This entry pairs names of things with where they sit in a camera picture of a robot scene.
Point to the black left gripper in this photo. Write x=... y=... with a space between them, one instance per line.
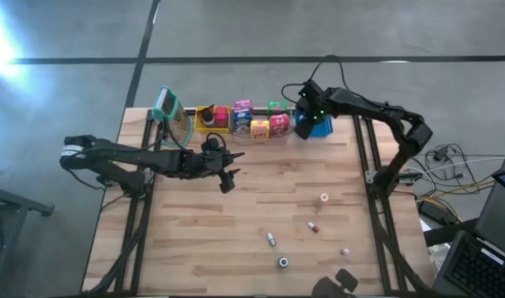
x=211 y=163

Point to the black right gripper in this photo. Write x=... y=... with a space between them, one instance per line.
x=310 y=107

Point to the green mini cereal box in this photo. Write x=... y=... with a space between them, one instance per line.
x=277 y=107

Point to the Froot Loops mini cereal box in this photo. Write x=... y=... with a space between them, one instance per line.
x=280 y=125

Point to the Corn Pops mini cereal box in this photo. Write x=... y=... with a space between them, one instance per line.
x=260 y=129

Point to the Frosted Flakes mini cereal box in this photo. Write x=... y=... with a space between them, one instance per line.
x=242 y=119

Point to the spice jar with purple label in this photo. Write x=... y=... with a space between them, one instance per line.
x=209 y=119

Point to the pink mini cereal box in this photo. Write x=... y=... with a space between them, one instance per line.
x=243 y=104

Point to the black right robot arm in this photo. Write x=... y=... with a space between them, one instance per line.
x=381 y=109

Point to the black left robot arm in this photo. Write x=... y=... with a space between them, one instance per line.
x=132 y=155

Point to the blue plastic basket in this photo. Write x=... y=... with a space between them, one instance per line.
x=325 y=128

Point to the clear plastic bin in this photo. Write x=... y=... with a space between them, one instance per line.
x=273 y=141

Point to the yellow plastic basket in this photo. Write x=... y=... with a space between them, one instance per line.
x=199 y=127

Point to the small red dropper bottle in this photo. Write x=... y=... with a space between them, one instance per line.
x=314 y=227

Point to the black-white round cap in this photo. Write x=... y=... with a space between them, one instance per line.
x=282 y=262

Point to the small grey bead lower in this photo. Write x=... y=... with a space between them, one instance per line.
x=345 y=251

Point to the dark blurry object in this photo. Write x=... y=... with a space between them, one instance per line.
x=329 y=289

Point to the black power strip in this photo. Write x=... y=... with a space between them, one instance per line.
x=436 y=212

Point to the black desk leg bar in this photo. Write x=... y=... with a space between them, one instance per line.
x=451 y=234

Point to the white bag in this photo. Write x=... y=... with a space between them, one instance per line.
x=436 y=256

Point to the black furniture stand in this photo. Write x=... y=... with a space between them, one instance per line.
x=12 y=200

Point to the grey laptop with keyboard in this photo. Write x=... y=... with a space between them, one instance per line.
x=476 y=269

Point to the black aluminium table frame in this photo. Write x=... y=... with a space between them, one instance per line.
x=359 y=136

